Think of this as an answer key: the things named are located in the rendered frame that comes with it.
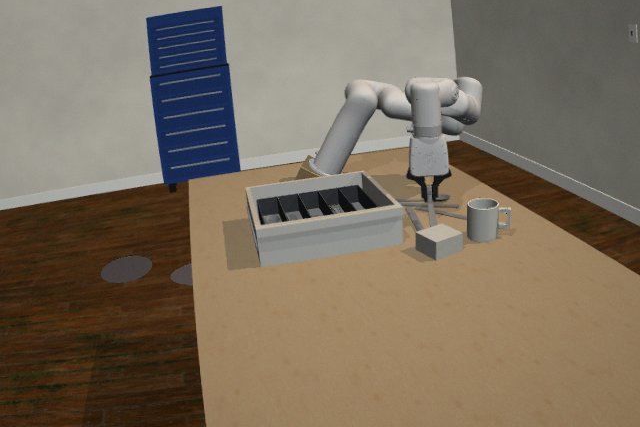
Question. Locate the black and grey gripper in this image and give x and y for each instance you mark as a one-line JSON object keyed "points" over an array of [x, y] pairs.
{"points": [[428, 157]]}

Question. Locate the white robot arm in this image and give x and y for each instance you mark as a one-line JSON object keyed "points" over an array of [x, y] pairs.
{"points": [[428, 118]]}

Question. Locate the grey mug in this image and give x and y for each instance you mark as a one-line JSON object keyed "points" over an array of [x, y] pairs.
{"points": [[482, 219]]}

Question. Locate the grey metal spoon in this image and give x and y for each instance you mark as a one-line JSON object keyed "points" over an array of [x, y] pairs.
{"points": [[441, 197], [269, 219]]}

